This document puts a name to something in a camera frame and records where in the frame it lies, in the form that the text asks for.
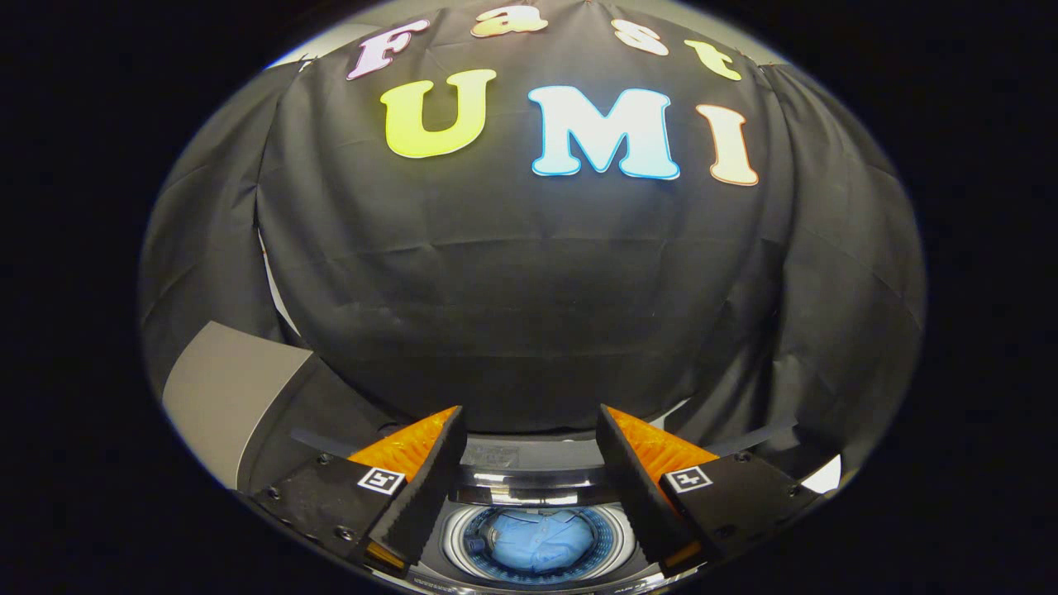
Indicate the grey cabinet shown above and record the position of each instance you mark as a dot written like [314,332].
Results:
[223,388]

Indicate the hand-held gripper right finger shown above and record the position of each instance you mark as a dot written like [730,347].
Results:
[636,496]

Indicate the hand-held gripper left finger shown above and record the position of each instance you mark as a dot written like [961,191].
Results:
[421,496]

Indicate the grey washing machine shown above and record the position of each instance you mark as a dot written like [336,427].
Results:
[450,541]

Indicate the black backdrop cloth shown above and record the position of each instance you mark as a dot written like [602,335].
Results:
[529,289]

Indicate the light blue polo shirt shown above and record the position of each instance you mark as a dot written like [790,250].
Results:
[537,541]

